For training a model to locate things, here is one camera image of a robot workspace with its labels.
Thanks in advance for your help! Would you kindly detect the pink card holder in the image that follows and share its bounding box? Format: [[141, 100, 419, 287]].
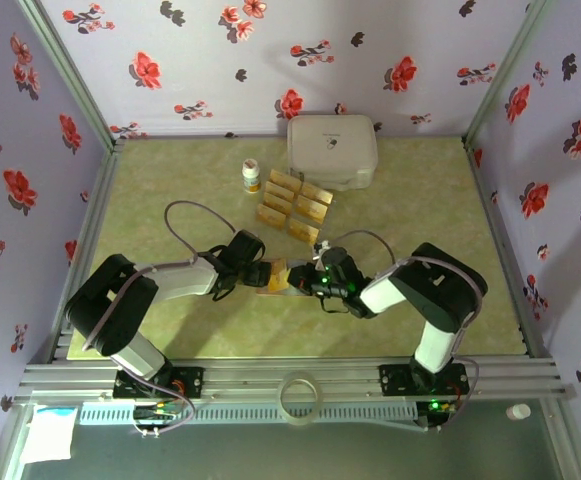
[[255, 256, 321, 299]]

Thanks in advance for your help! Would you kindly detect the clear acrylic card stand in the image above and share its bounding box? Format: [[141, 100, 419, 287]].
[[254, 167, 335, 248]]

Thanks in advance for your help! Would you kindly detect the small white-capped pill bottle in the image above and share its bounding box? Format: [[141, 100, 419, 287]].
[[241, 158, 262, 194]]

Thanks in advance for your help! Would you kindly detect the clear tape roll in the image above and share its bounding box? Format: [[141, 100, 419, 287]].
[[278, 377, 324, 428]]

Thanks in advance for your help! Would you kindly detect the white zip case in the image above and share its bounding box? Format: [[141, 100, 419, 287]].
[[286, 114, 380, 193]]

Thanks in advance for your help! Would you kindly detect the white paper sheet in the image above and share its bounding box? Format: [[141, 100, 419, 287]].
[[22, 405, 79, 465]]

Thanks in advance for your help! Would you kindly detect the grey right arm cable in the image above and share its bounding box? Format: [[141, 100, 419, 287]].
[[325, 228, 490, 434]]

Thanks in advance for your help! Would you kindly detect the long aluminium frame rail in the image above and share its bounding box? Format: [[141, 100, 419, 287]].
[[12, 355, 576, 406]]

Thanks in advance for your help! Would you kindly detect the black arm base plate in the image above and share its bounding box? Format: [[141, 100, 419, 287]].
[[113, 366, 205, 400], [378, 363, 471, 396]]

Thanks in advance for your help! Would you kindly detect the grey slotted cable duct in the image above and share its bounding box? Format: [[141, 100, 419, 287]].
[[77, 402, 418, 426]]

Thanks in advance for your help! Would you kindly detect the aluminium side rail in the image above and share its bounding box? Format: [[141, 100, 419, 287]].
[[462, 137, 559, 361], [49, 142, 126, 364]]

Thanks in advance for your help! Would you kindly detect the circuit board with wires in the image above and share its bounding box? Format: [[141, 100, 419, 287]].
[[416, 397, 460, 434], [132, 399, 186, 440]]

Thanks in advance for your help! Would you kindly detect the aluminium corner post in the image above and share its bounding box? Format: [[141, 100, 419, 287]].
[[14, 0, 126, 151], [462, 0, 559, 151]]

